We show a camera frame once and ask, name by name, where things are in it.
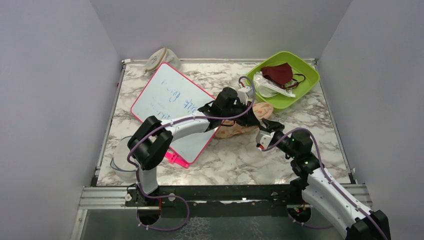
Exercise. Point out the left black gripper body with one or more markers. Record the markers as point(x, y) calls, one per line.
point(238, 108)

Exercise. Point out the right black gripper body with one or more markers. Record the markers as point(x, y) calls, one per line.
point(278, 129)

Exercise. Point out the peach floral mesh laundry bag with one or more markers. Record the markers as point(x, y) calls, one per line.
point(261, 110)

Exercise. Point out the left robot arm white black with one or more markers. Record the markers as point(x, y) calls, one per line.
point(150, 143)

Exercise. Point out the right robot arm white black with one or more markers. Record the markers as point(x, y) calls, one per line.
point(349, 216)

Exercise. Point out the maroon bra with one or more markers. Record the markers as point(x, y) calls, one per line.
point(283, 76)

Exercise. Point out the pink framed whiteboard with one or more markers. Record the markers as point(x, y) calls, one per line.
point(170, 95)

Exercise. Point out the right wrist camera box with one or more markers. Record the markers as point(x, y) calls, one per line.
point(263, 139)

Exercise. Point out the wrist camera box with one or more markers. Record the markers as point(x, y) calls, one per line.
point(263, 139)
point(245, 94)

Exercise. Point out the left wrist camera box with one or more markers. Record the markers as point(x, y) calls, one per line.
point(245, 94)

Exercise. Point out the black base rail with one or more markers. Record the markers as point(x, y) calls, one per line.
point(218, 201)

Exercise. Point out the aluminium frame rail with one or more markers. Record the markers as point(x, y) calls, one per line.
point(103, 198)

